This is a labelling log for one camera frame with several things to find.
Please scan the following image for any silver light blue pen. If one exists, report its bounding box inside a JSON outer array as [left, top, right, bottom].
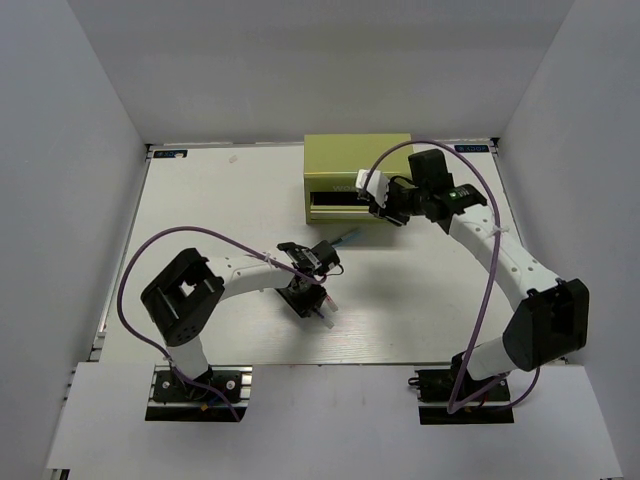
[[331, 229, 361, 248]]

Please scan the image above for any green metal drawer box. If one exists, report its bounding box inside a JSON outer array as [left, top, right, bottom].
[[303, 133, 411, 224]]

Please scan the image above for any dark blue clear pen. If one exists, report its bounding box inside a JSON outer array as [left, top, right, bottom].
[[313, 309, 334, 329]]

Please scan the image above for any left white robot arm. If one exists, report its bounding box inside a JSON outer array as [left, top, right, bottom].
[[140, 240, 341, 399]]

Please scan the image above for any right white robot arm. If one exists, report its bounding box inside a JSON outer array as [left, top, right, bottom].
[[355, 149, 590, 399]]

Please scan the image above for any red clear pen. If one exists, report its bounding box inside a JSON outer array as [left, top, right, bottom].
[[326, 296, 339, 312]]

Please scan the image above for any right blue corner sticker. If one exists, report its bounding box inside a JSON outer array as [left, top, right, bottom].
[[454, 144, 490, 154]]

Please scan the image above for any blue corner sticker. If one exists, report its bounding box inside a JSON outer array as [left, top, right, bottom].
[[454, 144, 490, 154], [153, 149, 188, 159]]

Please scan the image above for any left blue corner sticker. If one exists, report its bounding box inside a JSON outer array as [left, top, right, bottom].
[[153, 149, 188, 159]]

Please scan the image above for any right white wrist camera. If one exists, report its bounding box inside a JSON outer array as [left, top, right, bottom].
[[355, 169, 389, 208]]

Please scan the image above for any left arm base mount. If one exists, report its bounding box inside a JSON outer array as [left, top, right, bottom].
[[145, 366, 253, 423]]

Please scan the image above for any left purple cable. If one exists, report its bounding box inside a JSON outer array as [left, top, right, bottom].
[[116, 225, 321, 421]]

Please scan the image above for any purple cable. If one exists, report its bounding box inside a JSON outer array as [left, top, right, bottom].
[[367, 139, 542, 415], [116, 225, 321, 421]]

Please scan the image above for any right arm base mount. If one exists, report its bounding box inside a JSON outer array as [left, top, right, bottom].
[[405, 367, 516, 427]]

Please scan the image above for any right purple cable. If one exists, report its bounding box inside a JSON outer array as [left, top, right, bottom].
[[367, 139, 542, 415]]

